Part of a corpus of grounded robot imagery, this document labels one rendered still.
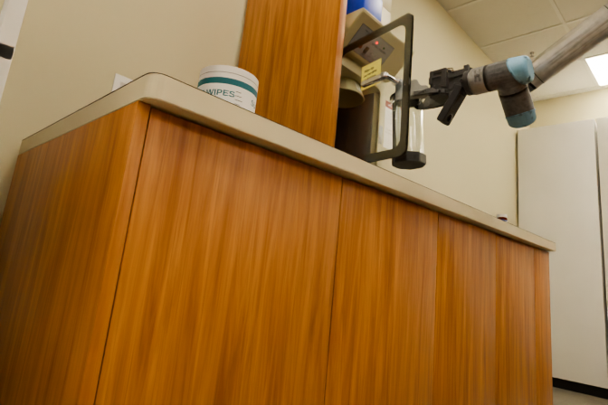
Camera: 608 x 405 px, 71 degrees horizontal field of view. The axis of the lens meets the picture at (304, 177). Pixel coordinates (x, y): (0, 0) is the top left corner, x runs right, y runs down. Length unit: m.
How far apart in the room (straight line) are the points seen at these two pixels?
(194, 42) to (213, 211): 1.02
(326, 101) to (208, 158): 0.61
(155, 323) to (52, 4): 1.03
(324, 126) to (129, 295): 0.76
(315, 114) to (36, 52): 0.78
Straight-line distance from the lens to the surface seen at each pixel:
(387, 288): 1.07
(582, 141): 4.31
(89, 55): 1.44
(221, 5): 1.76
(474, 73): 1.30
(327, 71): 1.29
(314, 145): 0.83
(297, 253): 0.82
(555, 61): 1.40
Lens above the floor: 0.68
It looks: 13 degrees up
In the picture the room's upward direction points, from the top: 6 degrees clockwise
